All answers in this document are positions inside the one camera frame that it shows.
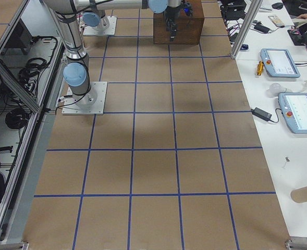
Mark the near blue teach pendant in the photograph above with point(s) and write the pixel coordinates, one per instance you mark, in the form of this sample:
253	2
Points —
294	110

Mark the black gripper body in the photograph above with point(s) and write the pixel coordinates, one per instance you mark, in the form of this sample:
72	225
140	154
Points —
169	14

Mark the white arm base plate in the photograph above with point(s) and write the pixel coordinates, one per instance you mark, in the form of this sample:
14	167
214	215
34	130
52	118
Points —
91	103

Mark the black power adapter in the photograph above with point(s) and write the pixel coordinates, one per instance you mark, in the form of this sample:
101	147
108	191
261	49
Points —
261	114

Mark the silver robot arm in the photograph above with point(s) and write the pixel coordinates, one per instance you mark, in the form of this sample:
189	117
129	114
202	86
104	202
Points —
97	20
65	13

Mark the dark wooden drawer cabinet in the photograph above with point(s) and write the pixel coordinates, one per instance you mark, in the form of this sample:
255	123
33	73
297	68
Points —
189	27

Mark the white light bulb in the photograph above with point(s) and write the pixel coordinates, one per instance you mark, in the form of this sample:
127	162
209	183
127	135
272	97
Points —
275	89

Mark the cardboard tube roll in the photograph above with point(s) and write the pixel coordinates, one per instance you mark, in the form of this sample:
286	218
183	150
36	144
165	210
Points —
299	195

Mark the aluminium frame post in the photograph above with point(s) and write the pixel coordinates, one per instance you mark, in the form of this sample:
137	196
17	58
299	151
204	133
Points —
245	27

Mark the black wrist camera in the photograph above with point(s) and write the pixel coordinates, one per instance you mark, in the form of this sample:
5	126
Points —
187	7

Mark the far blue teach pendant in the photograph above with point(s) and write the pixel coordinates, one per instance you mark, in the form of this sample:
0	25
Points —
279	63

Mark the blue teach pendant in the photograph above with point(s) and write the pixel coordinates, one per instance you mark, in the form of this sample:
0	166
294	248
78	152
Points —
294	110
279	63

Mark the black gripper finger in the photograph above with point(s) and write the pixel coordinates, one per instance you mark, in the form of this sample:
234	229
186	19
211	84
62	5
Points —
173	31

